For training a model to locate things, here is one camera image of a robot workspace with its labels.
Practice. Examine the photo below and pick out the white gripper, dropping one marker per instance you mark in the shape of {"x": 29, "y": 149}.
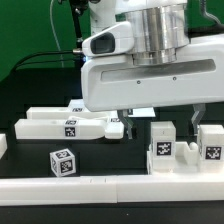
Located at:
{"x": 115, "y": 82}

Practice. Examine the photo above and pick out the white tagged block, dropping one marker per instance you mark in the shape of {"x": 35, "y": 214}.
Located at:
{"x": 163, "y": 138}

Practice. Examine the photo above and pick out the white chair seat block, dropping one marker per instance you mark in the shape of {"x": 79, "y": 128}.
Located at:
{"x": 185, "y": 160}

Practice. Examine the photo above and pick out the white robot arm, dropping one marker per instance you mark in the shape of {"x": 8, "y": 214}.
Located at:
{"x": 143, "y": 56}

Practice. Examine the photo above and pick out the white tagged sheet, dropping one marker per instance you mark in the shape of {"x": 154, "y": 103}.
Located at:
{"x": 77, "y": 105}

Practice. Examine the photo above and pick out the white tagged cube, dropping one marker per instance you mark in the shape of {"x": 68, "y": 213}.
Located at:
{"x": 62, "y": 162}

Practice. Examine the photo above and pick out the white block left edge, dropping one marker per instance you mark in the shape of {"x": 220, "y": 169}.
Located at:
{"x": 3, "y": 144}

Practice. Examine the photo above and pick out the white front rail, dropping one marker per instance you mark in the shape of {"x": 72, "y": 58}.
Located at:
{"x": 112, "y": 189}

